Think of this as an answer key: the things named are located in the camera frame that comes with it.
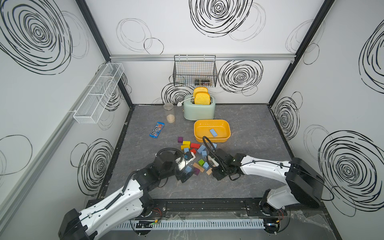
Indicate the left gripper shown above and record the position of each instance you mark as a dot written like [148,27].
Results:
[182,175]

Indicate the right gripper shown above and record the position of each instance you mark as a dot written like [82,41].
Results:
[215,174]

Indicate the long blue block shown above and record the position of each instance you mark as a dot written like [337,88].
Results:
[202,149]
[213,133]

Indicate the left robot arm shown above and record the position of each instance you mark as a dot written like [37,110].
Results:
[130,201]

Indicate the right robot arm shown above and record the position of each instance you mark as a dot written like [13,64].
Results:
[302,184]

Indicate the long natural wood plank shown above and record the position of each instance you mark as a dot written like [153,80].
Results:
[209,171]

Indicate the yellow bar block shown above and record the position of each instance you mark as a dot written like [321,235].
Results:
[184,147]

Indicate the thin wood plank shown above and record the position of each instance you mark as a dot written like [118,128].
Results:
[196,165]

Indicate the purple cube bottom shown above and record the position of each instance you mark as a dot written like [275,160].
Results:
[196,171]

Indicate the long red block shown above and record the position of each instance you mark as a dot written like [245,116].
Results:
[195,146]

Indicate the yellow plastic tub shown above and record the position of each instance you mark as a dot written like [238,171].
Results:
[217,131]

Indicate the blue candy bag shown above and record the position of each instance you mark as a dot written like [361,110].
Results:
[157,130]

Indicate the mint green toaster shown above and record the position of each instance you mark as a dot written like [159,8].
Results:
[195,112]

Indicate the yellow toast slice front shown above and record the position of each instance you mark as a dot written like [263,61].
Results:
[202,98]

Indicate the yellow toast slice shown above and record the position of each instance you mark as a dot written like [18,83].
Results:
[202,98]
[200,90]

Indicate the yellow toast slice back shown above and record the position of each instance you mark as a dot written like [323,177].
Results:
[200,90]

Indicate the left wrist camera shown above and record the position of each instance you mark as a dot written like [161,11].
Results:
[186,159]

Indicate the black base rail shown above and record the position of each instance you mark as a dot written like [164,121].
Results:
[156,208]

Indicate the white slotted cable duct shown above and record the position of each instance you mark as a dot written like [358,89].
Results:
[214,224]

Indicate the black wire wall basket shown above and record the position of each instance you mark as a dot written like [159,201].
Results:
[195,71]

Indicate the white wire wall shelf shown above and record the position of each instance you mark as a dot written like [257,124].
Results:
[100,93]

